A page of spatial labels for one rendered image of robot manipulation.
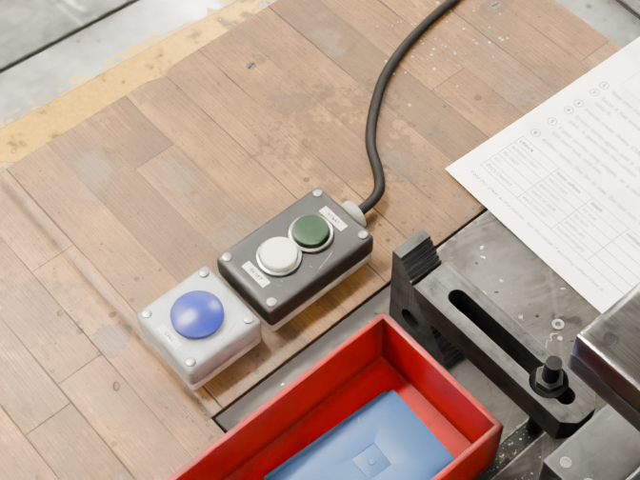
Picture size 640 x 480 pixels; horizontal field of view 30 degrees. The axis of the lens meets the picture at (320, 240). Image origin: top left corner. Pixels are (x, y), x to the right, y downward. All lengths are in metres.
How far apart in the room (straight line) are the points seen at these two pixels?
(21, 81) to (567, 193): 1.52
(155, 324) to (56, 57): 1.52
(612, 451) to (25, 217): 0.50
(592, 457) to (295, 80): 0.45
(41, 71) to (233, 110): 1.34
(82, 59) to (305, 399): 1.58
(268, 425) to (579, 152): 0.37
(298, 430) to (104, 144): 0.32
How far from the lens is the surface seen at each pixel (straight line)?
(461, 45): 1.10
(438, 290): 0.85
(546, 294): 0.95
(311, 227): 0.92
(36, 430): 0.91
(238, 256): 0.92
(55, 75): 2.35
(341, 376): 0.87
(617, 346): 0.65
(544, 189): 1.00
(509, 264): 0.96
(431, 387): 0.86
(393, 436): 0.87
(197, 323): 0.88
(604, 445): 0.80
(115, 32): 2.40
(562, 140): 1.04
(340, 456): 0.86
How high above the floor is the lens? 1.70
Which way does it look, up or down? 56 degrees down
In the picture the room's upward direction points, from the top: 2 degrees counter-clockwise
